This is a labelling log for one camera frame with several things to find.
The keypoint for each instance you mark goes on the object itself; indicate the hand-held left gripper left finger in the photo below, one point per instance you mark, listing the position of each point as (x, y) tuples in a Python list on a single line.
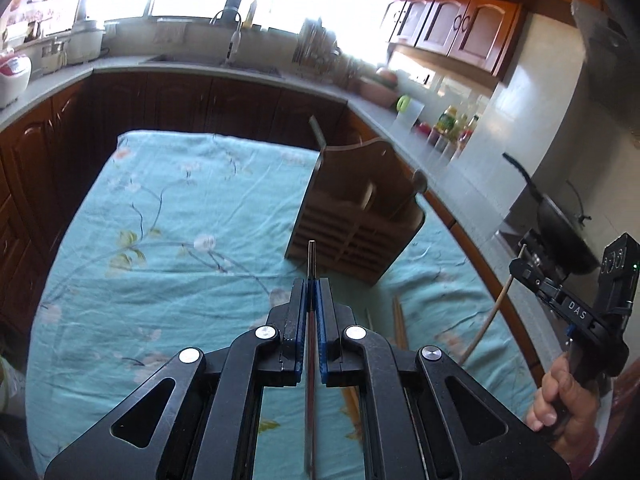
[(301, 330)]

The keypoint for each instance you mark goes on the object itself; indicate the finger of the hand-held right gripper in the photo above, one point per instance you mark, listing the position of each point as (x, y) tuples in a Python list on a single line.
[(530, 272)]

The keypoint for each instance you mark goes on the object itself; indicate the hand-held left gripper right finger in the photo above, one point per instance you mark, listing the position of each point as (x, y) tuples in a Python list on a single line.
[(321, 340)]

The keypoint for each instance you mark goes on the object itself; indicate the wooden utensil holder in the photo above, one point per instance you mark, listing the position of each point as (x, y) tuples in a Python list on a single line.
[(360, 170)]

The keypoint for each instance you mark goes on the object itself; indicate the person's right hand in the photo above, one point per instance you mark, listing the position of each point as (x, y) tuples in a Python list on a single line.
[(545, 395)]

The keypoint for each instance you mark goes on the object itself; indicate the gas stove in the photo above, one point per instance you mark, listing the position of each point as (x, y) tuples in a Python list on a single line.
[(510, 247)]

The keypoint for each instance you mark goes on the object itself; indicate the black wok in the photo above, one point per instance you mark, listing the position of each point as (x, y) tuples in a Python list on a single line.
[(560, 235)]

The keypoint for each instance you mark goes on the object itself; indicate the metal spoon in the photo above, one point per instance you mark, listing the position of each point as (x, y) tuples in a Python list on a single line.
[(419, 181)]

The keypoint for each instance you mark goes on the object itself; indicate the teal floral tablecloth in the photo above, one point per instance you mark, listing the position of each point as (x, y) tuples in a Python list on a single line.
[(175, 240)]

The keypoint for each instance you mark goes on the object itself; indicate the row of spice jars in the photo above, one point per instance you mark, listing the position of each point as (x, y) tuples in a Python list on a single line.
[(440, 144)]

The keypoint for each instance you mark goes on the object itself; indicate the yellow green drink bottle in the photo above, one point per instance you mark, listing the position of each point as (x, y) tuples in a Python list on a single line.
[(445, 121)]

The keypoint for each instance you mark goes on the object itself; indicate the white cup green lid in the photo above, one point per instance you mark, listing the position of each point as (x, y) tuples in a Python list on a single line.
[(412, 115)]

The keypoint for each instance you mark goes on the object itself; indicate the steel range hood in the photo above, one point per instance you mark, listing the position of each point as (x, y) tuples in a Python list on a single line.
[(610, 60)]

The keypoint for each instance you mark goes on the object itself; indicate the pink plastic basin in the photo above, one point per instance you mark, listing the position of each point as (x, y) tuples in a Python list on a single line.
[(375, 94)]

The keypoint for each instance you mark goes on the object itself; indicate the pink bowl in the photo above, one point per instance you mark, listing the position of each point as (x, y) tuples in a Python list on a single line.
[(387, 76)]

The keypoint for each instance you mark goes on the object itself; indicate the wooden upper cabinets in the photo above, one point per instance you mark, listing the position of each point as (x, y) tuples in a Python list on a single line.
[(475, 25)]

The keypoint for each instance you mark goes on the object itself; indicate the wooden cabinets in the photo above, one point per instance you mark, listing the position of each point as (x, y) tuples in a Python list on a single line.
[(165, 105), (475, 25)]

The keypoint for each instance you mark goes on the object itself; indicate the wooden lower cabinets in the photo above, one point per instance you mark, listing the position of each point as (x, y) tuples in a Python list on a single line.
[(165, 105)]

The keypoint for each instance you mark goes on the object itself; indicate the steel kitchen sink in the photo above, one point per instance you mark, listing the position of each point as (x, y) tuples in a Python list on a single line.
[(210, 62)]

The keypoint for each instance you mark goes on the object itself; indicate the metal dish rack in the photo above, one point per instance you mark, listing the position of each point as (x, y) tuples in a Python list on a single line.
[(317, 47)]

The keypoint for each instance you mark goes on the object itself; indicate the chrome kitchen faucet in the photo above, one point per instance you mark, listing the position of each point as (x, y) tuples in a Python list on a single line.
[(234, 35)]

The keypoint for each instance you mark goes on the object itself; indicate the yellow dish soap bottle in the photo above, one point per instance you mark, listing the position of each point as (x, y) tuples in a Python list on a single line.
[(251, 15)]

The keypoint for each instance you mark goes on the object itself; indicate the pale dishcloth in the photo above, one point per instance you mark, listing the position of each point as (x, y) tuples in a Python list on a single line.
[(172, 32)]

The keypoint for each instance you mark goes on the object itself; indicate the white electric pot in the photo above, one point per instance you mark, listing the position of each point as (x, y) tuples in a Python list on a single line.
[(85, 40)]

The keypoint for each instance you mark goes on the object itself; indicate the small white kitchen appliance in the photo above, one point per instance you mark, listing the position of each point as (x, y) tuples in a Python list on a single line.
[(52, 57)]

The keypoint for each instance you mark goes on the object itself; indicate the white and red rice cooker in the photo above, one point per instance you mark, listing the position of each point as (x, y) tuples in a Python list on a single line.
[(12, 77)]

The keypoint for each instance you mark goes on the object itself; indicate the wall socket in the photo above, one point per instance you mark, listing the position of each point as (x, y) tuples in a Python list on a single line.
[(422, 78)]

